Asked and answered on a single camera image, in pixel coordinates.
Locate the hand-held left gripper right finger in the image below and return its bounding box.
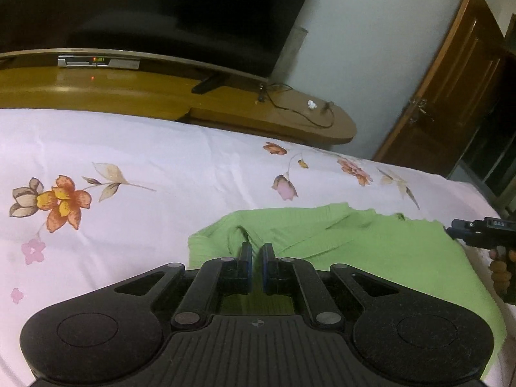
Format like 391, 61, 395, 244
262, 243, 404, 329

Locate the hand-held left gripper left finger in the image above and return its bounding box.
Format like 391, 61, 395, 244
115, 242, 254, 331

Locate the green knit sweater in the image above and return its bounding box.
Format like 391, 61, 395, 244
187, 203, 508, 380

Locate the pink floral bed sheet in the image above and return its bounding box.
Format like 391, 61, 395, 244
0, 108, 516, 387

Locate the brown wooden door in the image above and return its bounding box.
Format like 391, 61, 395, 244
372, 0, 507, 178

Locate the clear glass vase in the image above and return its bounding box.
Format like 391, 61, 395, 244
269, 25, 309, 85

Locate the wooden television stand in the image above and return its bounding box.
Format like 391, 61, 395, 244
0, 49, 359, 146

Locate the silver set-top box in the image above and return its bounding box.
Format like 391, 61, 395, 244
57, 55, 141, 72

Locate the black curved television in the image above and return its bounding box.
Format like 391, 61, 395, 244
0, 0, 323, 94

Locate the metal door handle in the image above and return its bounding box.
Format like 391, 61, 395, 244
407, 97, 433, 124

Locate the black cable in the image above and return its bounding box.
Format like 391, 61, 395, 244
255, 82, 335, 130

